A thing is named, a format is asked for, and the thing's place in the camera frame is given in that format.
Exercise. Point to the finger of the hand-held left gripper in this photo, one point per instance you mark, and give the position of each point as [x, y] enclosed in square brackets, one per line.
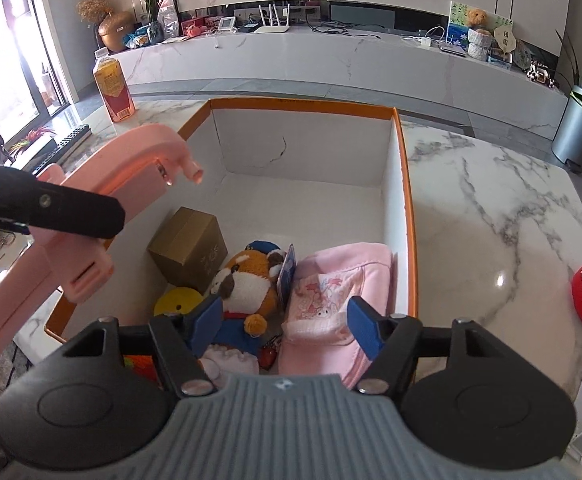
[46, 205]

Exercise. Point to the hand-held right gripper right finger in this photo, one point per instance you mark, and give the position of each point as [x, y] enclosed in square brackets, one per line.
[363, 325]

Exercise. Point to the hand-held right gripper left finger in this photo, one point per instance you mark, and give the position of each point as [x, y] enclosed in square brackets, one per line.
[206, 320]

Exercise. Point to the yellow round toy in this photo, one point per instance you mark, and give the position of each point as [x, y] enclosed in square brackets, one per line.
[176, 302]

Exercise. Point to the pink cartoon pouch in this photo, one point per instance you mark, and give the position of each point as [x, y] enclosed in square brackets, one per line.
[321, 300]

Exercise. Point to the brown plush toy blue tag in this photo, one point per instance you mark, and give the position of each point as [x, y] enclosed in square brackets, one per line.
[248, 285]

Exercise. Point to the pink pencil case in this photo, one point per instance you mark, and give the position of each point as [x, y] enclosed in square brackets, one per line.
[366, 260]

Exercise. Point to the brown cardboard box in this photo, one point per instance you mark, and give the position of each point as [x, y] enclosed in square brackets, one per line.
[188, 252]

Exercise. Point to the pink selfie stick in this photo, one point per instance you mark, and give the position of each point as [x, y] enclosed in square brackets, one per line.
[141, 152]

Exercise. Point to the orange cardboard box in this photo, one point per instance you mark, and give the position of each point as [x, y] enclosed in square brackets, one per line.
[301, 160]

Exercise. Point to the black remote control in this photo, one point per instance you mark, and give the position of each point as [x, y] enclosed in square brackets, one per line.
[68, 142]

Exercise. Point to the red feather toy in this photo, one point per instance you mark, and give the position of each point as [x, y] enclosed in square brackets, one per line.
[28, 140]

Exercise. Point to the tea bottle red label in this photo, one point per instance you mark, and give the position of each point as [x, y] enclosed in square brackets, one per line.
[113, 87]

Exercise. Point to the glass sliding door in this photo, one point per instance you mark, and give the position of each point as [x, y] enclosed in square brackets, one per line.
[1, 35]

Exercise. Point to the golden pot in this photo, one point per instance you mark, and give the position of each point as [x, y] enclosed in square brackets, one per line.
[116, 32]

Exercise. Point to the snack bags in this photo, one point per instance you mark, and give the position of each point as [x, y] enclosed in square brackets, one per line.
[137, 36]

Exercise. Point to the dried flowers in vase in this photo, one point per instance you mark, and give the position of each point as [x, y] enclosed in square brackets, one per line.
[93, 7]

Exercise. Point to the green plant in blue vase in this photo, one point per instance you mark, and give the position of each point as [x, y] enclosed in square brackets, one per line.
[155, 30]

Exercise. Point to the small pink toy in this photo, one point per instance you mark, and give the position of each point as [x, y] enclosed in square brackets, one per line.
[194, 31]

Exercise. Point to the small digital clock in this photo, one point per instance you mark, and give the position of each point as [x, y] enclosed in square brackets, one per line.
[226, 24]

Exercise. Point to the marble tv console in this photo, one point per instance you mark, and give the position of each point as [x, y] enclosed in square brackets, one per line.
[321, 65]

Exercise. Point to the white router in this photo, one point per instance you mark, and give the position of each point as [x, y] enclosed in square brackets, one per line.
[271, 27]

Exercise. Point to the silver planter with plant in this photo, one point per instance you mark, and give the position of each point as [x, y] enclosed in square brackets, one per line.
[576, 130]

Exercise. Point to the cow figurine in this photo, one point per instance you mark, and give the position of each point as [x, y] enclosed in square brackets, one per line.
[541, 75]

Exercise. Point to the painted picture card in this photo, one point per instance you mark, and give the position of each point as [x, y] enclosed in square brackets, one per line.
[457, 30]

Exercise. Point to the round paper fan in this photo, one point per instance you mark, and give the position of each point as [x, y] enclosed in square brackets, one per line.
[506, 40]

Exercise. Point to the small teddy bear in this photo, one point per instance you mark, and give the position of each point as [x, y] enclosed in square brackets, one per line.
[478, 17]

